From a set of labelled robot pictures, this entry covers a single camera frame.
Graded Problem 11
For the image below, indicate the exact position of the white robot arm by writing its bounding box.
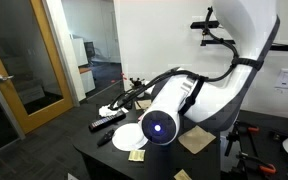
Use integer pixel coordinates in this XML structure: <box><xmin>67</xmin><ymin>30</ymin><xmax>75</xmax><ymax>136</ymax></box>
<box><xmin>140</xmin><ymin>0</ymin><xmax>280</xmax><ymax>145</ymax></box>

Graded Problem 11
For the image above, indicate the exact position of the brown napkin beside cup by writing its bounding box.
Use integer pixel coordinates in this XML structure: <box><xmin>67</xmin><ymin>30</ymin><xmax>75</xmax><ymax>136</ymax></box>
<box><xmin>178</xmin><ymin>126</ymin><xmax>215</xmax><ymax>154</ymax></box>

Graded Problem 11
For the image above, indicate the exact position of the white vase with flowers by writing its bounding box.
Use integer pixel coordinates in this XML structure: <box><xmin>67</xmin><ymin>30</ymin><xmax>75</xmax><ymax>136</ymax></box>
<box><xmin>130</xmin><ymin>78</ymin><xmax>143</xmax><ymax>90</ymax></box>

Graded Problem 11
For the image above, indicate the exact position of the crumpled white tissue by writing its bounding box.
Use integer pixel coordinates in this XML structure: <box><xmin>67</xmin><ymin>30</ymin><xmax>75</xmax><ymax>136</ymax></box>
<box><xmin>98</xmin><ymin>105</ymin><xmax>117</xmax><ymax>117</ymax></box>

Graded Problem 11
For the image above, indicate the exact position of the white paper plate near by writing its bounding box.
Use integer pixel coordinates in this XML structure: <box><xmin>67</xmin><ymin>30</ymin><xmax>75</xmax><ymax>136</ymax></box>
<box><xmin>112</xmin><ymin>123</ymin><xmax>148</xmax><ymax>151</ymax></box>

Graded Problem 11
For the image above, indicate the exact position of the small black remote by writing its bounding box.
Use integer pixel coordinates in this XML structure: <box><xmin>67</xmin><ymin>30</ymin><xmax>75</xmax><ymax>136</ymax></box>
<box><xmin>97</xmin><ymin>129</ymin><xmax>115</xmax><ymax>147</ymax></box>

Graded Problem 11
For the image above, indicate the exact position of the large black remote control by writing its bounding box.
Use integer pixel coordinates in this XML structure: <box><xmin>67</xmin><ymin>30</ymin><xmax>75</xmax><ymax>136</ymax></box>
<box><xmin>88</xmin><ymin>111</ymin><xmax>126</xmax><ymax>132</ymax></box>

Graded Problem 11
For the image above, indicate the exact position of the yellow sugar packet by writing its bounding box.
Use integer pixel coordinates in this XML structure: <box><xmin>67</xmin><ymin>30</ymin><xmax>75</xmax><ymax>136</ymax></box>
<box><xmin>128</xmin><ymin>150</ymin><xmax>145</xmax><ymax>162</ymax></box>

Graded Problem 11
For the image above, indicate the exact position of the brown napkin at edge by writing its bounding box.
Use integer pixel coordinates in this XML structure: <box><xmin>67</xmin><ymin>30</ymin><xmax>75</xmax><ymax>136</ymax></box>
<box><xmin>174</xmin><ymin>170</ymin><xmax>192</xmax><ymax>180</ymax></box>

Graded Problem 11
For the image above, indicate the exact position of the wooden glass door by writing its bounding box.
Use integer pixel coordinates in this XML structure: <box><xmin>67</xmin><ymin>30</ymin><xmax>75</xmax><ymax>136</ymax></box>
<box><xmin>0</xmin><ymin>0</ymin><xmax>73</xmax><ymax>133</ymax></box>

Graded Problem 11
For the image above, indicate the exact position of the black side table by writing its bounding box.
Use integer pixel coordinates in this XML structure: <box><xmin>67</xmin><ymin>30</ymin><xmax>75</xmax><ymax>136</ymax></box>
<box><xmin>222</xmin><ymin>111</ymin><xmax>288</xmax><ymax>180</ymax></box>

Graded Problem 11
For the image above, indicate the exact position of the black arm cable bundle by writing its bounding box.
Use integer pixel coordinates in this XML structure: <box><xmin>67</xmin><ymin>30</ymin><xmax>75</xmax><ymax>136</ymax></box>
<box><xmin>108</xmin><ymin>5</ymin><xmax>265</xmax><ymax>112</ymax></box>

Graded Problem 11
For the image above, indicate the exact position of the orange handled clamp upper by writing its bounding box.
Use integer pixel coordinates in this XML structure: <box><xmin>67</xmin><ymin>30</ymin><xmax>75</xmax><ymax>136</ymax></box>
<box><xmin>224</xmin><ymin>120</ymin><xmax>260</xmax><ymax>156</ymax></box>

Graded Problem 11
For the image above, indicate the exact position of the orange handled clamp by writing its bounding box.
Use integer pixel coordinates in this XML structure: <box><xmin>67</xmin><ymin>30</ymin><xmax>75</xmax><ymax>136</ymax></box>
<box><xmin>224</xmin><ymin>120</ymin><xmax>260</xmax><ymax>156</ymax></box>
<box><xmin>236</xmin><ymin>152</ymin><xmax>277</xmax><ymax>175</ymax></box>

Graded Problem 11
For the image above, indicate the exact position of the orange handled clamp lower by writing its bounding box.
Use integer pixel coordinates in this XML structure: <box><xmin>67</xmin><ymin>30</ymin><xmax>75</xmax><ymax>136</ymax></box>
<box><xmin>236</xmin><ymin>152</ymin><xmax>277</xmax><ymax>175</ymax></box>

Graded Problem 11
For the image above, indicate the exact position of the white wall switch plate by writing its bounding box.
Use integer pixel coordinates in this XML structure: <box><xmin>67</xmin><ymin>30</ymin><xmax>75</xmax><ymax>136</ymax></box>
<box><xmin>274</xmin><ymin>68</ymin><xmax>288</xmax><ymax>90</ymax></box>

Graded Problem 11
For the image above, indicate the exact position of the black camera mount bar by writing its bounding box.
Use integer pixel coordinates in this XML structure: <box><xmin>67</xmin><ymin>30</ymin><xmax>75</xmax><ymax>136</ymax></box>
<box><xmin>190</xmin><ymin>20</ymin><xmax>288</xmax><ymax>51</ymax></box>

